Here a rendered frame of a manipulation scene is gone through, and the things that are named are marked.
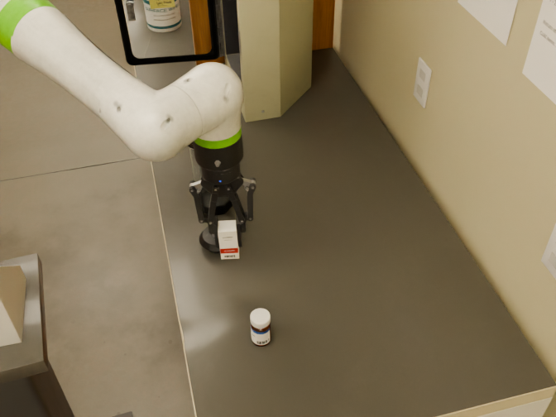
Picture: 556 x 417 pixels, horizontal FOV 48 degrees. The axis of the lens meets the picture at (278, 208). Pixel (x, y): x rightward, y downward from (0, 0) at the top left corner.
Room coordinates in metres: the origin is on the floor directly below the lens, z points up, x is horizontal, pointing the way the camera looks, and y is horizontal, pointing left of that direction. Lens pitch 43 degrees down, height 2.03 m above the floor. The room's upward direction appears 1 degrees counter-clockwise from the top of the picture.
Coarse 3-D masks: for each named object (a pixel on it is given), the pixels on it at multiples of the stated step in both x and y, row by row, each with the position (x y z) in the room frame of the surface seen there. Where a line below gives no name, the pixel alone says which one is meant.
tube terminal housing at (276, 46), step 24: (240, 0) 1.57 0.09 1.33; (264, 0) 1.58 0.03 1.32; (288, 0) 1.63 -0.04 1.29; (312, 0) 1.76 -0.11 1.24; (240, 24) 1.57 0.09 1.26; (264, 24) 1.58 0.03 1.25; (288, 24) 1.63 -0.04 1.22; (312, 24) 1.76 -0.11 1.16; (264, 48) 1.58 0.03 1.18; (288, 48) 1.63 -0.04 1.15; (264, 72) 1.58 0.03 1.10; (288, 72) 1.63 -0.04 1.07; (264, 96) 1.58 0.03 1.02; (288, 96) 1.63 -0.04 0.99
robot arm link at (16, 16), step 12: (0, 0) 1.05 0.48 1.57; (12, 0) 1.05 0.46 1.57; (24, 0) 1.05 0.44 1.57; (36, 0) 1.06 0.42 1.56; (0, 12) 1.03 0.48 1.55; (12, 12) 1.03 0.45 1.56; (24, 12) 1.02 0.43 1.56; (0, 24) 1.02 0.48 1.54; (12, 24) 1.01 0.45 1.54; (0, 36) 1.02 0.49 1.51
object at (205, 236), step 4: (204, 232) 1.06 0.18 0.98; (208, 232) 1.06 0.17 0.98; (200, 236) 1.06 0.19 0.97; (204, 236) 1.05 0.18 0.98; (208, 236) 1.05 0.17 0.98; (212, 236) 1.05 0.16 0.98; (200, 240) 1.04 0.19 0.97; (204, 240) 1.04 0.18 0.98; (208, 240) 1.04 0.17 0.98; (212, 240) 1.04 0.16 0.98; (204, 244) 1.03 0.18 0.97; (208, 244) 1.02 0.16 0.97; (212, 244) 1.02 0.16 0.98; (208, 248) 1.02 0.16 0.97; (212, 248) 1.02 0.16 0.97; (216, 248) 1.01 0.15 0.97; (216, 252) 1.02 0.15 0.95
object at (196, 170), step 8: (192, 144) 1.16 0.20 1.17; (192, 152) 1.17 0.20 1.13; (192, 160) 1.18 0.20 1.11; (192, 168) 1.18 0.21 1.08; (200, 168) 1.16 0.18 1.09; (192, 176) 1.19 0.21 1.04; (200, 176) 1.16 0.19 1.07; (208, 192) 1.16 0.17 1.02; (208, 200) 1.16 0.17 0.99; (224, 200) 1.17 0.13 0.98
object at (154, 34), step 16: (128, 0) 1.83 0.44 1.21; (144, 0) 1.84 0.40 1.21; (160, 0) 1.84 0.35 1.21; (176, 0) 1.85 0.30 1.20; (192, 0) 1.85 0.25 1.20; (144, 16) 1.84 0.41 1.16; (160, 16) 1.84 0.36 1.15; (176, 16) 1.85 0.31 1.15; (192, 16) 1.85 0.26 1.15; (128, 32) 1.83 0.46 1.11; (144, 32) 1.84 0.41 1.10; (160, 32) 1.84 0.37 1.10; (176, 32) 1.85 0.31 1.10; (192, 32) 1.85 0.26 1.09; (208, 32) 1.86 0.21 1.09; (144, 48) 1.84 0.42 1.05; (160, 48) 1.84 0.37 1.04; (176, 48) 1.85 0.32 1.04; (192, 48) 1.85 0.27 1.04; (208, 48) 1.86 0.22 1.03
